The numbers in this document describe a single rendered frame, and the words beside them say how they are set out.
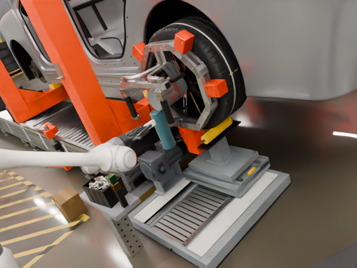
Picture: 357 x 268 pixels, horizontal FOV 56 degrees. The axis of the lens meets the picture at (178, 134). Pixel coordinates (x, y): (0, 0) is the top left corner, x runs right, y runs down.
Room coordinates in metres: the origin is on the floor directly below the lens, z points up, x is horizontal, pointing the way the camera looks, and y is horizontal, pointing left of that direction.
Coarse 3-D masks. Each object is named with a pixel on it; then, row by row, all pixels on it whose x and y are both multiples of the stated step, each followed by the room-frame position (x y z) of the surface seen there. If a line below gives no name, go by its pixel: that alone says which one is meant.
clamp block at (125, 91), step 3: (123, 87) 1.92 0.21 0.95; (126, 87) 1.90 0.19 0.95; (129, 87) 1.90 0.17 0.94; (120, 90) 1.91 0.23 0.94; (123, 90) 1.88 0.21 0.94; (126, 90) 1.89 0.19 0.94; (129, 90) 1.90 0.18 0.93; (132, 90) 1.91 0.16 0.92; (135, 90) 1.92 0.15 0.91; (123, 93) 1.89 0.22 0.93; (126, 93) 1.88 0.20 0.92; (129, 93) 1.89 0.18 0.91; (132, 93) 1.90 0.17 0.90; (123, 96) 1.91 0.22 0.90; (126, 96) 1.88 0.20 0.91
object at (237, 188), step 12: (264, 156) 1.91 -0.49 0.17; (252, 168) 1.82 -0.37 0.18; (264, 168) 1.85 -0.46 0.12; (192, 180) 2.04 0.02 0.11; (204, 180) 1.92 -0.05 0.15; (216, 180) 1.88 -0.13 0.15; (240, 180) 1.74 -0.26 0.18; (252, 180) 1.78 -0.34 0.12; (228, 192) 1.75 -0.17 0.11; (240, 192) 1.70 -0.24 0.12
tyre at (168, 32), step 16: (192, 16) 1.99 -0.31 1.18; (160, 32) 1.96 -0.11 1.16; (176, 32) 1.85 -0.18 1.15; (192, 32) 1.80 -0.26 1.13; (208, 32) 1.81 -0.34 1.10; (192, 48) 1.78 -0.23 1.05; (208, 48) 1.72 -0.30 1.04; (224, 48) 1.75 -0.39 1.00; (208, 64) 1.71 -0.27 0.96; (224, 64) 1.71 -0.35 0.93; (240, 80) 1.74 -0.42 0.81; (224, 96) 1.68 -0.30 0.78; (240, 96) 1.76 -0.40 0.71; (176, 112) 2.06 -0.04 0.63; (224, 112) 1.71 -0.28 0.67; (208, 128) 1.85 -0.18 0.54
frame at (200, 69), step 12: (144, 48) 1.98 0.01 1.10; (156, 48) 1.89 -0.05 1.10; (168, 48) 1.80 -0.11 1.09; (144, 60) 2.02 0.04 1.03; (180, 60) 1.76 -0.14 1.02; (192, 60) 1.74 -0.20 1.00; (204, 72) 1.68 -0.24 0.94; (204, 84) 1.66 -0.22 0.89; (204, 96) 1.68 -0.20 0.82; (204, 108) 1.70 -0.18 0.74; (180, 120) 1.96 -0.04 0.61; (192, 120) 1.88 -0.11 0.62; (204, 120) 1.73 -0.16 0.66
